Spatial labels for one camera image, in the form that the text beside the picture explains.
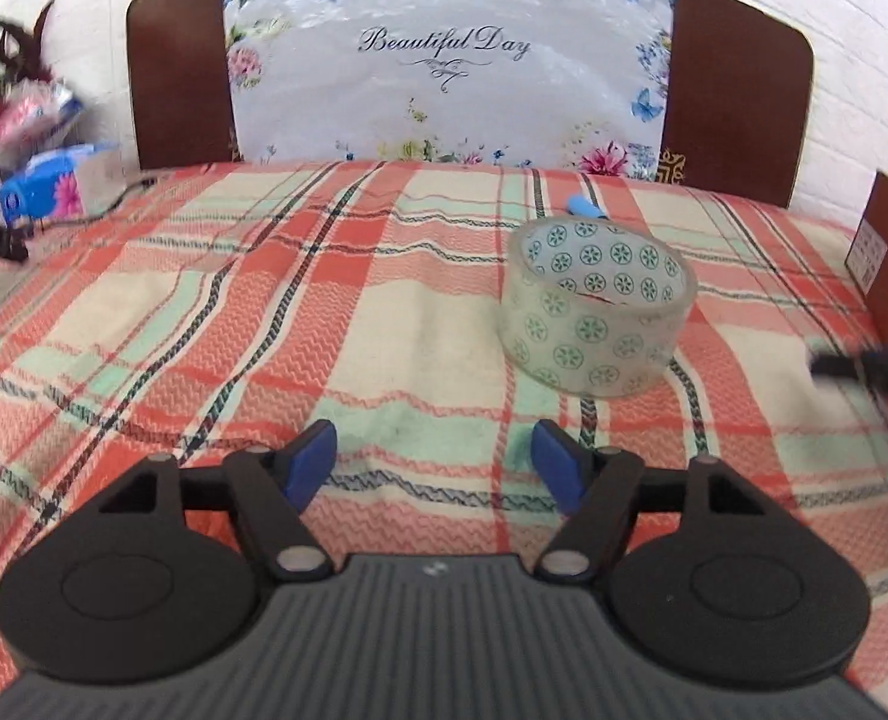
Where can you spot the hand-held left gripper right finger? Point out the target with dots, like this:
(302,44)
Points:
(560,465)

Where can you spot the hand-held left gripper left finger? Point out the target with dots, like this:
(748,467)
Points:
(309,461)

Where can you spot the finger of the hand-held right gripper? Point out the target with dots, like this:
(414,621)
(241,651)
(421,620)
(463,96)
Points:
(871,367)

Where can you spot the clear patterned tape roll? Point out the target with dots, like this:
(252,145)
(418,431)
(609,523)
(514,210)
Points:
(601,360)

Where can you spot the plaid blanket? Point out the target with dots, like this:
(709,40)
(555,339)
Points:
(189,352)

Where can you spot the small blue cylinder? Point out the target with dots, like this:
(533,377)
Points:
(585,206)

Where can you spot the brown wooden headboard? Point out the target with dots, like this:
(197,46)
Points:
(736,90)

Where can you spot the blue tissue pack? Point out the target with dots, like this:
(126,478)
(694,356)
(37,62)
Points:
(46,191)

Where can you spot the floral Beautiful Day pillow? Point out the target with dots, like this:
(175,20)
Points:
(451,90)

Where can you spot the pink packet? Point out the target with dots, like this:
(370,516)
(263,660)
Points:
(28,116)

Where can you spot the dark red potted plant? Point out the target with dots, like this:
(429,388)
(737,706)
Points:
(24,45)

